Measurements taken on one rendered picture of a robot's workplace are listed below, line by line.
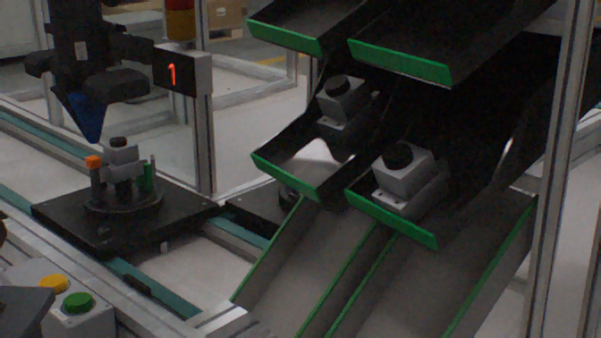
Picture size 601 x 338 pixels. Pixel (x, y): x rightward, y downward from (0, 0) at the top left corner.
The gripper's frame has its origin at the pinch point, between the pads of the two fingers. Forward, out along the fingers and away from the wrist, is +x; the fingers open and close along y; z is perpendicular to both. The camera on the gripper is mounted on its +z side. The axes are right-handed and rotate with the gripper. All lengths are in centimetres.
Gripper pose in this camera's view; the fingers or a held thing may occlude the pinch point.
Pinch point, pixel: (90, 115)
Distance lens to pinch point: 88.4
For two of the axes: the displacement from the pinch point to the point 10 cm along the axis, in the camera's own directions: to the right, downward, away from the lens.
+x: 0.1, 9.2, 4.0
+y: -7.2, -2.7, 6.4
